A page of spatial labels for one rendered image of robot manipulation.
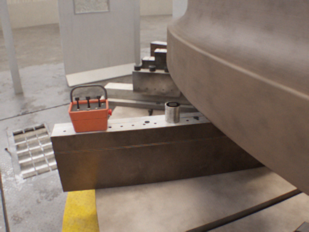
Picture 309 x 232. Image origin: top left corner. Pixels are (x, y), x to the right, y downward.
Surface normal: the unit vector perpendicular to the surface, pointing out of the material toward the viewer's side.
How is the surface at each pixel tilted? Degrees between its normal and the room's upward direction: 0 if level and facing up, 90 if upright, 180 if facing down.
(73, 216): 0
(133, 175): 90
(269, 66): 32
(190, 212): 0
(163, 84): 90
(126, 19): 90
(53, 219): 0
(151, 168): 90
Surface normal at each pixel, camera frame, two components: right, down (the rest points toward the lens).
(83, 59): 0.54, 0.37
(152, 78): -0.21, 0.44
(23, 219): 0.00, -0.90
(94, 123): 0.18, 0.54
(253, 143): -0.91, 0.18
